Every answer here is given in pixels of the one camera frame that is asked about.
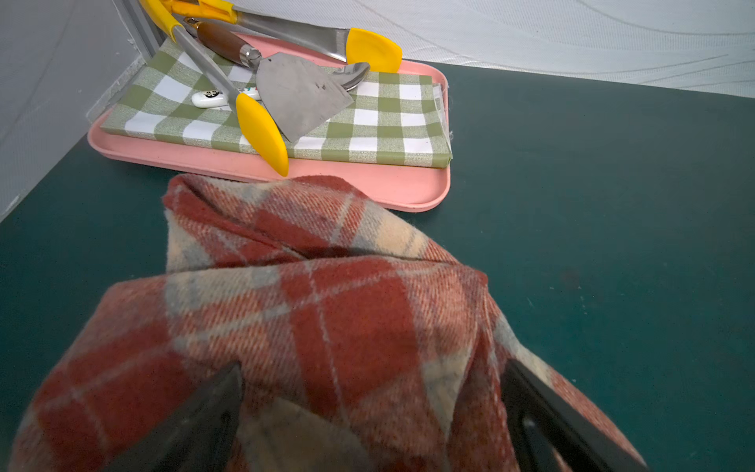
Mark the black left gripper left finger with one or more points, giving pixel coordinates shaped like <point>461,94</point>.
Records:
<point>198,435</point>

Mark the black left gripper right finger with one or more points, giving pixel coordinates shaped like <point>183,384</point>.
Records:
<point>546,431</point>

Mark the red plaid skirt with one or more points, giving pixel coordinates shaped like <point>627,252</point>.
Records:
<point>362,343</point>

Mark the green checkered cloth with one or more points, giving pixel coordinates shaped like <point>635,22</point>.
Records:
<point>394,119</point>

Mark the yellow tipped metal tongs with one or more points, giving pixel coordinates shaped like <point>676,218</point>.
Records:
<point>351,46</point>

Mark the wooden handled metal spatula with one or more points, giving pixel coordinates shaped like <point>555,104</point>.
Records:
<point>299,95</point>

